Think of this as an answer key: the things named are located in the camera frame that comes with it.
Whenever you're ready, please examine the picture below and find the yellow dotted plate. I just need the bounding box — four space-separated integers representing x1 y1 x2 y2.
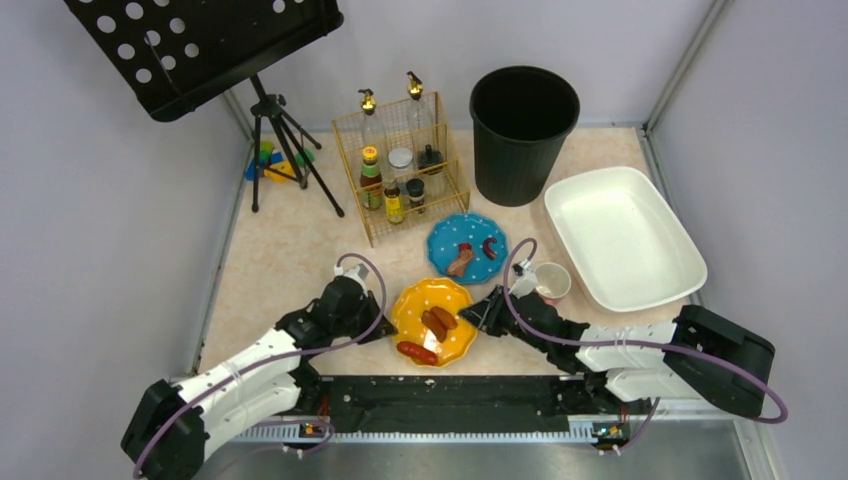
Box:
390 278 477 368

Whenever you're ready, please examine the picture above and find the pink mug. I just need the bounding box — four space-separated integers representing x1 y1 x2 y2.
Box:
534 262 572 306

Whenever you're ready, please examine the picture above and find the blue dotted plate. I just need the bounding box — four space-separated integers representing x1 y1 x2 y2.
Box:
426 212 509 285

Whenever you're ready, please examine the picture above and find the small yellow spice bottle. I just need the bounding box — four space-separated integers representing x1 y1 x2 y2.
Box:
383 178 405 225

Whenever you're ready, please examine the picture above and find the yellow cap sauce bottle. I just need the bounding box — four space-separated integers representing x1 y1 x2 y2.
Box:
359 145 382 210

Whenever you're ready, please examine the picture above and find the black cap spice bottle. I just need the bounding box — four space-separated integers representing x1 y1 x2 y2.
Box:
406 178 426 215

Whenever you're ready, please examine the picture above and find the black lid grinder jar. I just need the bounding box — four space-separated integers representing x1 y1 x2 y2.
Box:
417 144 446 198

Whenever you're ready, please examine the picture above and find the silver lid shaker jar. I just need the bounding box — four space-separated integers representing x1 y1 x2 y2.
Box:
388 147 415 195

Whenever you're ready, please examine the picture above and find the clear bottle gold pump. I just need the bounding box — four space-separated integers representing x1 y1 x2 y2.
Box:
358 88 390 172
406 71 437 154

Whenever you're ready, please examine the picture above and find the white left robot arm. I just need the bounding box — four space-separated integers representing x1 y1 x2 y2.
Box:
120 275 394 479

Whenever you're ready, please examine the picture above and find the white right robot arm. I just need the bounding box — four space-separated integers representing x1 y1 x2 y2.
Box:
460 287 787 423

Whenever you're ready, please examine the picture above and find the red sausage front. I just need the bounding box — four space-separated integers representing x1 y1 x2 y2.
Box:
396 341 439 366

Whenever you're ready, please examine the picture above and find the brown sausage rear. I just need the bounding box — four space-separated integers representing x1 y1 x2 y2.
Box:
429 306 458 330

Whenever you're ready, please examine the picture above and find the brown sausage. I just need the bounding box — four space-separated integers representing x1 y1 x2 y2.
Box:
429 306 458 330
421 310 448 342

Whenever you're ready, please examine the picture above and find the brown sausage middle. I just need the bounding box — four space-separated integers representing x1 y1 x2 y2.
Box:
421 310 448 342

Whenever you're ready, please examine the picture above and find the curved dark sausage piece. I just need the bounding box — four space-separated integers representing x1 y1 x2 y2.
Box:
482 237 498 260

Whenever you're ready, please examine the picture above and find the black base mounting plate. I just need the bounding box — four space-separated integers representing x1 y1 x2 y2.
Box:
288 375 650 434

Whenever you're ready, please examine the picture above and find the white plastic basin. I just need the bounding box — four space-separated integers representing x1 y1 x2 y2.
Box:
544 166 708 313

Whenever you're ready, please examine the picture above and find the yellow toy block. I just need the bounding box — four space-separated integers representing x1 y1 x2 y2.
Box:
264 161 297 183

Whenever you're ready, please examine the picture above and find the blue toy block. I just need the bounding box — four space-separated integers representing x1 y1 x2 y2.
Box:
244 152 286 182

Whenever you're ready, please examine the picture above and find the lime green toy block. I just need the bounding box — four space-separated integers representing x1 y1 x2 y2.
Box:
259 140 274 165

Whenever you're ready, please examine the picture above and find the black plastic trash bin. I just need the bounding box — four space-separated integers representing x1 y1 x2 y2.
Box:
469 65 581 207

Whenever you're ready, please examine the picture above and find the black tripod stand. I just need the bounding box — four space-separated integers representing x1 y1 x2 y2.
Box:
249 74 345 218

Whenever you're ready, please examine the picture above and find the black perforated music stand tray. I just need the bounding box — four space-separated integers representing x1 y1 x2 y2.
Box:
65 0 344 123

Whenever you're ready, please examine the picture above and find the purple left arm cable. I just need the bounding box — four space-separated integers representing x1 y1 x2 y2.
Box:
132 252 388 480

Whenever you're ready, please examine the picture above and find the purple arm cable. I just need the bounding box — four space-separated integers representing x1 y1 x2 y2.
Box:
132 252 388 480
502 238 790 455

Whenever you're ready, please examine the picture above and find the yellow wire rack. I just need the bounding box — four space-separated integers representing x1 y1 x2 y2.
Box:
332 91 470 246

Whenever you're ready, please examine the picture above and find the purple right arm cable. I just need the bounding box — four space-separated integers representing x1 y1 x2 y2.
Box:
502 238 790 455

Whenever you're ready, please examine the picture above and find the aluminium frame rail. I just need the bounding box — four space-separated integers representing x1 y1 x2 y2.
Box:
155 374 763 445

